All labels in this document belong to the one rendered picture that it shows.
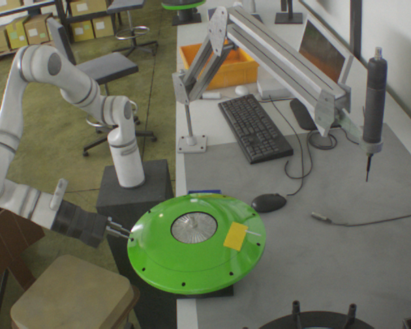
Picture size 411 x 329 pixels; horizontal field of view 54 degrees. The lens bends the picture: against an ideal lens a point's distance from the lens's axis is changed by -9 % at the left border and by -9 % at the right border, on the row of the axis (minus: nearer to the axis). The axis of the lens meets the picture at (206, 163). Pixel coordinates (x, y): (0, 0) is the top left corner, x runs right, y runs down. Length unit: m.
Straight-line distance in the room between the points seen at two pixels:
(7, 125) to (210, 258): 0.53
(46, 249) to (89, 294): 1.24
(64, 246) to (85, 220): 1.73
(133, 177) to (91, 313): 0.48
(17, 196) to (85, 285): 0.68
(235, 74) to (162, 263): 1.19
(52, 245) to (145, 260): 1.84
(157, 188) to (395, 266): 0.82
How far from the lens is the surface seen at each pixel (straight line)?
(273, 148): 1.47
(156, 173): 1.58
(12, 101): 1.04
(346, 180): 1.39
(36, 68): 1.04
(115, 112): 1.38
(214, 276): 0.90
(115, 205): 1.49
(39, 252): 2.75
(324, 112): 0.91
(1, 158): 0.99
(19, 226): 1.64
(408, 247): 1.20
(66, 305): 1.55
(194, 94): 1.38
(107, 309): 1.48
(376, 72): 0.80
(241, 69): 1.95
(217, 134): 1.62
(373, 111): 0.83
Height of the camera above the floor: 1.75
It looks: 35 degrees down
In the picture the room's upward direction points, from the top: 8 degrees counter-clockwise
